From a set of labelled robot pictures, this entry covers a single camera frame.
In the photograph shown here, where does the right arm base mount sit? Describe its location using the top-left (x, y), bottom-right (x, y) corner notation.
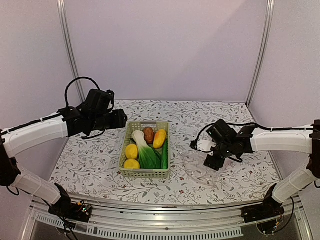
top-left (241, 184), bottom-right (285, 235)

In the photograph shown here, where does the aluminium corner post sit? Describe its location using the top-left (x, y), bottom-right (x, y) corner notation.
top-left (56, 0), bottom-right (86, 106)
top-left (245, 0), bottom-right (275, 108)

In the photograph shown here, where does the yellow orange mango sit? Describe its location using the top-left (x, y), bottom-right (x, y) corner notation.
top-left (153, 129), bottom-right (167, 149)

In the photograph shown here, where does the brown potato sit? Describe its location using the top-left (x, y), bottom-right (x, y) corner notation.
top-left (143, 127), bottom-right (155, 145)

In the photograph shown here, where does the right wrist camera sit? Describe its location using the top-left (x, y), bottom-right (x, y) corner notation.
top-left (190, 139), bottom-right (217, 153)

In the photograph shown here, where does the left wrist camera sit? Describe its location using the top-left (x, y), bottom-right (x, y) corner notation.
top-left (84, 89), bottom-right (115, 114)

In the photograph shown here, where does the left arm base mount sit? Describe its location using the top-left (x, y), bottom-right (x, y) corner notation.
top-left (48, 183), bottom-right (93, 223)

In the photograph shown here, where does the left black looped cable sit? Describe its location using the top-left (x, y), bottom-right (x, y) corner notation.
top-left (64, 76), bottom-right (102, 108)

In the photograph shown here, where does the right aluminium corner post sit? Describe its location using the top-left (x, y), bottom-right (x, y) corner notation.
top-left (245, 0), bottom-right (275, 108)

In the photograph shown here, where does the dark green cucumber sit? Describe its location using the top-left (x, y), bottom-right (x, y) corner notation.
top-left (161, 139), bottom-right (169, 170)

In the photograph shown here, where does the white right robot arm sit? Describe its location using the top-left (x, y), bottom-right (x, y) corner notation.
top-left (195, 119), bottom-right (320, 218)

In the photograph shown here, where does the pale green perforated basket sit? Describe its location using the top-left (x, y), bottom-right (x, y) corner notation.
top-left (118, 121), bottom-right (171, 179)

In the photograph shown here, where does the green white bok choy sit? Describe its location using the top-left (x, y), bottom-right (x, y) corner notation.
top-left (131, 130), bottom-right (161, 170)

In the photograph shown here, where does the right black camera cable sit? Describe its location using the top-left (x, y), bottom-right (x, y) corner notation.
top-left (194, 124), bottom-right (213, 151)

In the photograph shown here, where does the aluminium front rail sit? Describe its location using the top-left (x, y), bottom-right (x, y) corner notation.
top-left (20, 194), bottom-right (314, 240)

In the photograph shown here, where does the yellow lemon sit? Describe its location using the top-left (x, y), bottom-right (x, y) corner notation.
top-left (123, 159), bottom-right (141, 169)
top-left (125, 144), bottom-right (139, 160)

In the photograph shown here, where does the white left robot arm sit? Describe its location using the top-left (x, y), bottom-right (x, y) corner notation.
top-left (0, 107), bottom-right (128, 217)

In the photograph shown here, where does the left aluminium corner post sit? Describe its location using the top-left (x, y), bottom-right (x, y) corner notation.
top-left (56, 0), bottom-right (86, 106)

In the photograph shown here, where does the clear zip top bag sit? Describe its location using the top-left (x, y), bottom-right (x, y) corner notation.
top-left (179, 150), bottom-right (223, 188)

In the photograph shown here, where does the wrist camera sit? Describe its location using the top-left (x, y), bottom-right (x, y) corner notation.
top-left (84, 89), bottom-right (115, 114)
top-left (190, 139), bottom-right (217, 153)

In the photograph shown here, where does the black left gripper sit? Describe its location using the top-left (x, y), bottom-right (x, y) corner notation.
top-left (90, 108), bottom-right (128, 132)

